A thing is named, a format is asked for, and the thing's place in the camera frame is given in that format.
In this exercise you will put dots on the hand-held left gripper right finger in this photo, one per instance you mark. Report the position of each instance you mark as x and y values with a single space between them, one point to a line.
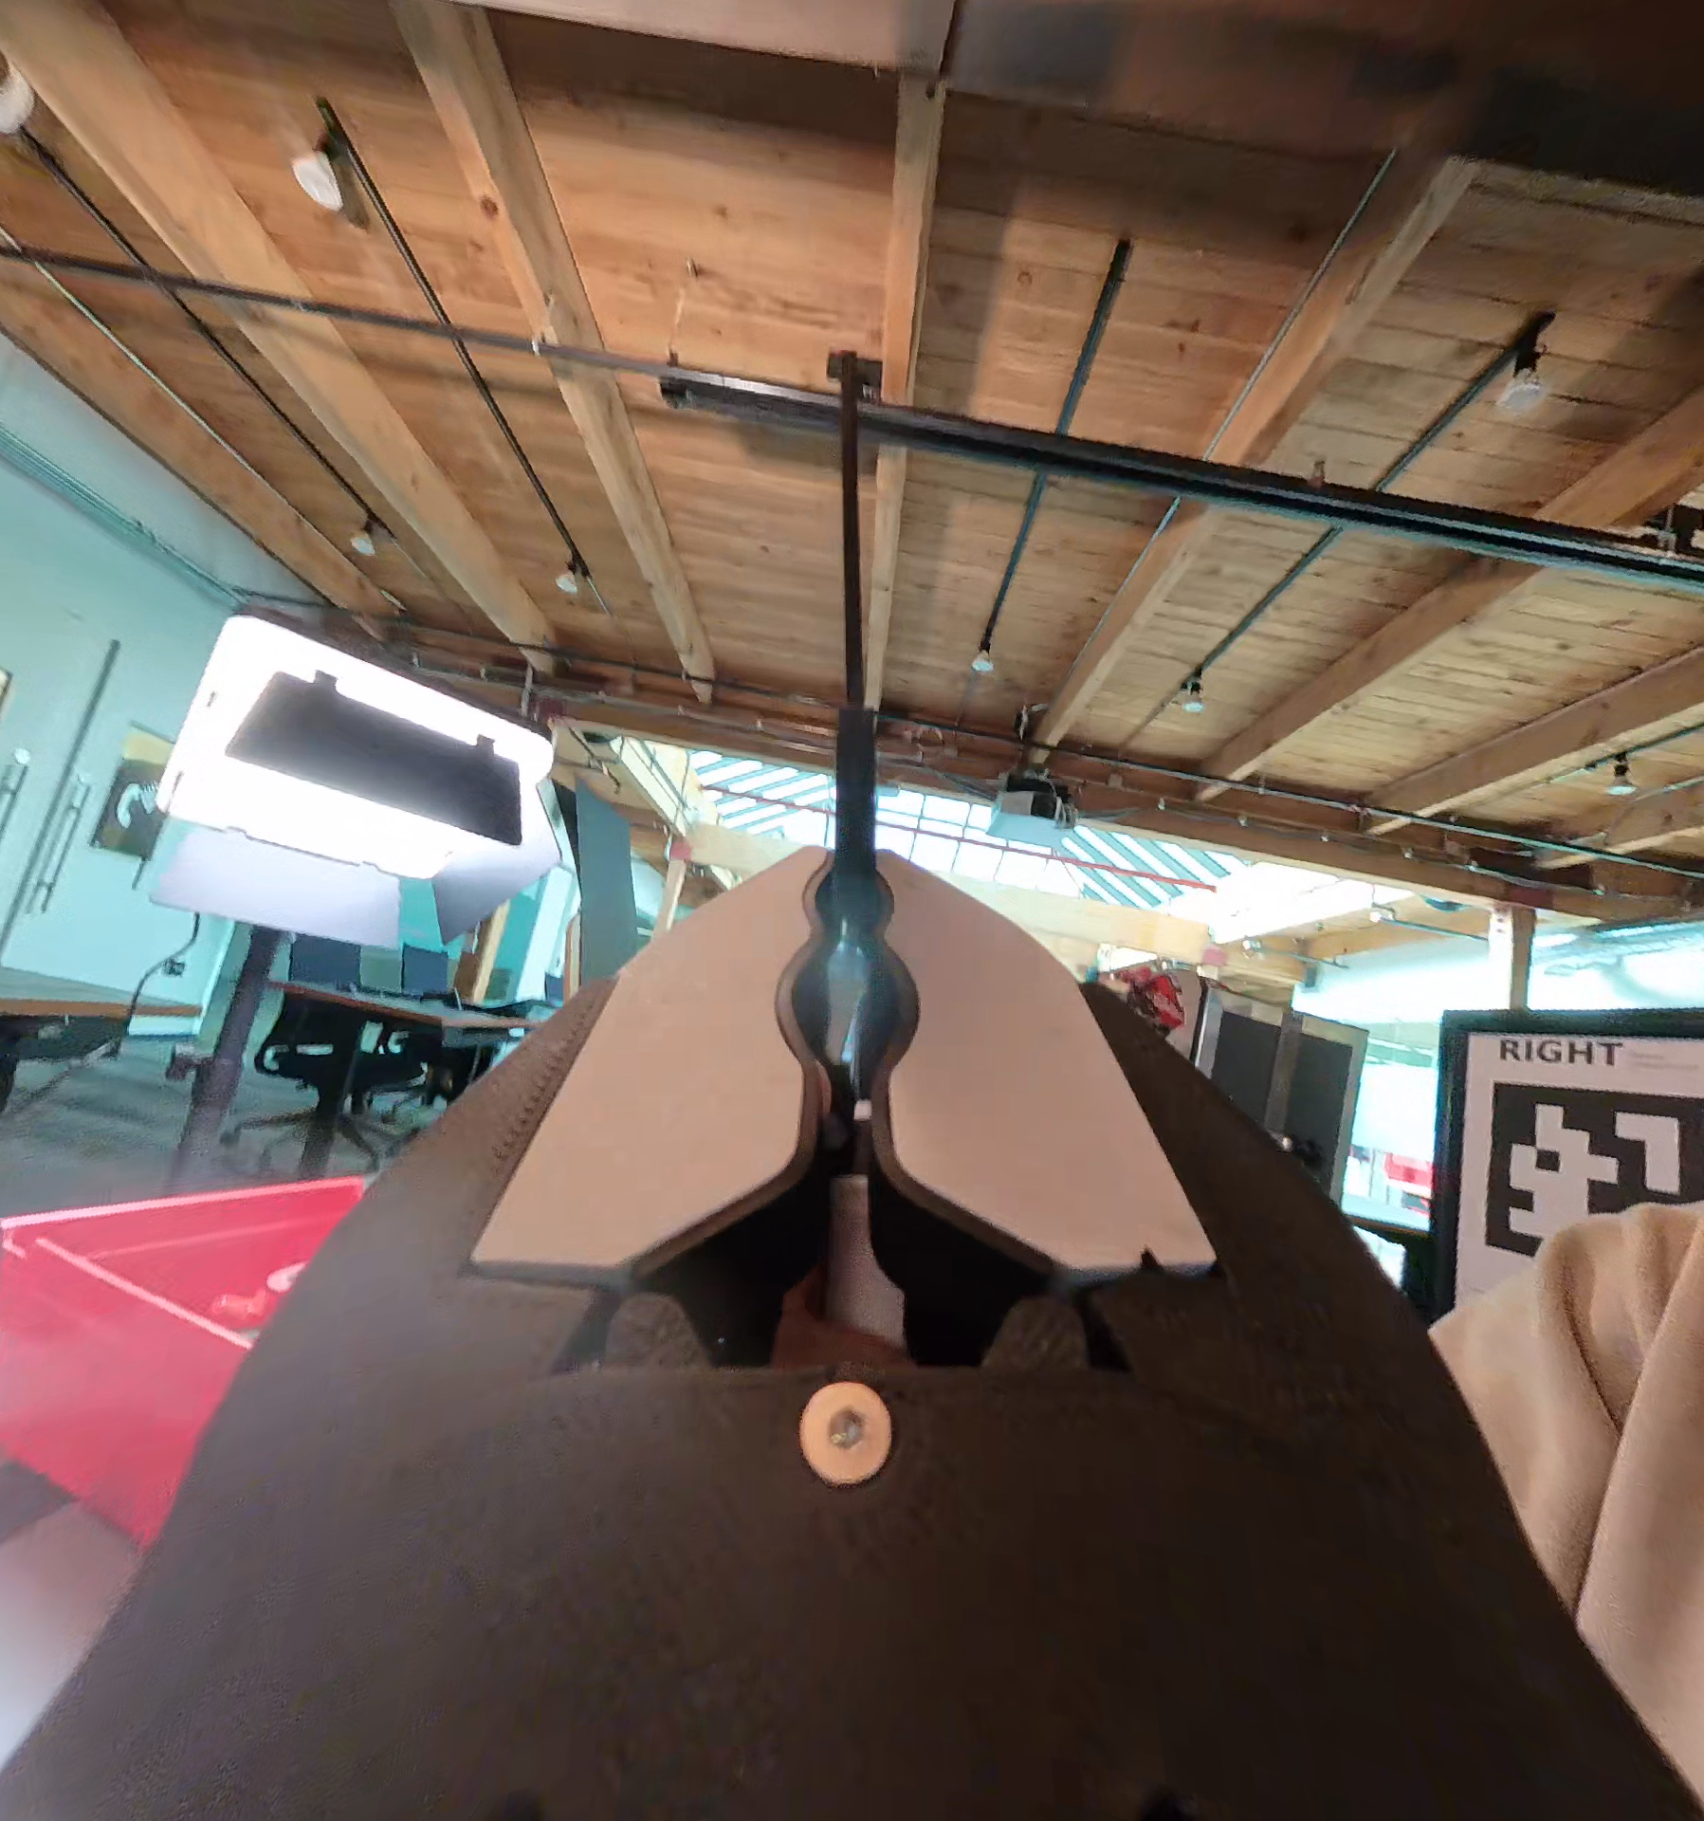
1036 1110

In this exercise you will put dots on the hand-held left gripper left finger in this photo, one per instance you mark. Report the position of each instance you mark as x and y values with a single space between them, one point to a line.
652 1110

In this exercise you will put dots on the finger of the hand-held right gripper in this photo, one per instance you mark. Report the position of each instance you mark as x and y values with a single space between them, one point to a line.
863 1252

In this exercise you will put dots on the thin black stick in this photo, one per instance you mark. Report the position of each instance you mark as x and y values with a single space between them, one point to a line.
855 783

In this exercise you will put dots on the red plastic bin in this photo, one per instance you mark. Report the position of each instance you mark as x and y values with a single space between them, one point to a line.
97 1353

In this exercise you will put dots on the person's right forearm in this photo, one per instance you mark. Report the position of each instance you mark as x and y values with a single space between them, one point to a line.
1619 1424

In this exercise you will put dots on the person's right hand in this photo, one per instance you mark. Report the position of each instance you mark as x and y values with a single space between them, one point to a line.
808 1323

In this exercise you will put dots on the grey upright panel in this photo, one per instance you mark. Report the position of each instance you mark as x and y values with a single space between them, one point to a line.
605 882

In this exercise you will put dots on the black panel on tripod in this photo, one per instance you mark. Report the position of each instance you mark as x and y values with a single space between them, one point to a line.
1292 1081

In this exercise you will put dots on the background wooden desk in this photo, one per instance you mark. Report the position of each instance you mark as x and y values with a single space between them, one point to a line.
42 1004
396 1014

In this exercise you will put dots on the black office chair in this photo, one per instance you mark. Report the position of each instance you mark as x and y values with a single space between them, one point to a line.
325 1053

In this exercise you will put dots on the studio light panel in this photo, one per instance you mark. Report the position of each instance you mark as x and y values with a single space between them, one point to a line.
369 770

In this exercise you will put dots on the black ceiling light track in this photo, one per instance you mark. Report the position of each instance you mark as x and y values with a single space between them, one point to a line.
1222 482

